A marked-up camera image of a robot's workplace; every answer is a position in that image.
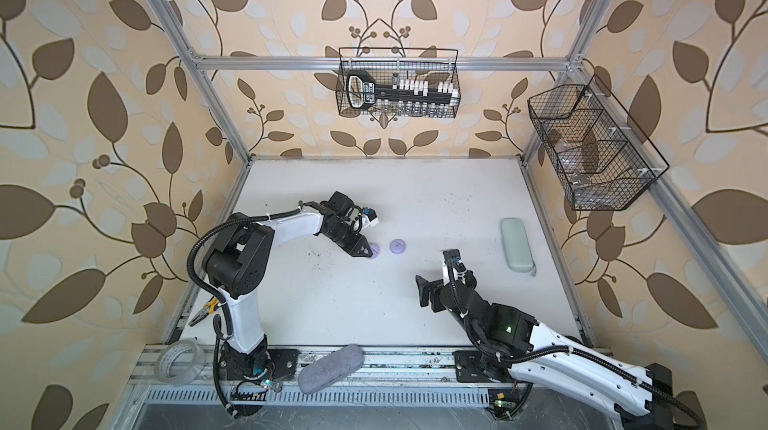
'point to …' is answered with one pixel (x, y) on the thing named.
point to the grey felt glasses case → (331, 368)
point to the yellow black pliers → (208, 309)
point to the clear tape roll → (165, 355)
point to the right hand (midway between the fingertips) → (434, 279)
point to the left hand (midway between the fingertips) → (371, 249)
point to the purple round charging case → (374, 250)
